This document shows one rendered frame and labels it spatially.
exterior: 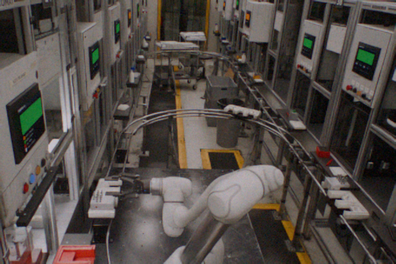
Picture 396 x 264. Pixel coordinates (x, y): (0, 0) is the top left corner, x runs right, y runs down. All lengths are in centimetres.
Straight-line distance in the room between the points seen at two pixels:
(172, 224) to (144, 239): 47
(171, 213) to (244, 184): 59
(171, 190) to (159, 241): 49
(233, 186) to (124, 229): 116
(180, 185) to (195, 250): 38
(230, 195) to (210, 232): 25
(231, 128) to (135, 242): 287
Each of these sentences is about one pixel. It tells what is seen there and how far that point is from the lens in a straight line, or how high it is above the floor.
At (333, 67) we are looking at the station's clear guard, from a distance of 306.
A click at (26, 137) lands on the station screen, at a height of 160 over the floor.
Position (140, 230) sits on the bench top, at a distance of 226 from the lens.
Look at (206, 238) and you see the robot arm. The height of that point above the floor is 117.
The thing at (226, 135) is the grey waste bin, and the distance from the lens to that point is 478.
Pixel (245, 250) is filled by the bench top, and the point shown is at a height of 68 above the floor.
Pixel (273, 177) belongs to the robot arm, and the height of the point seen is 146.
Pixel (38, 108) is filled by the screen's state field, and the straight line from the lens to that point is 137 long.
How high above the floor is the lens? 211
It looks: 24 degrees down
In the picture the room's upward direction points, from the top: 4 degrees clockwise
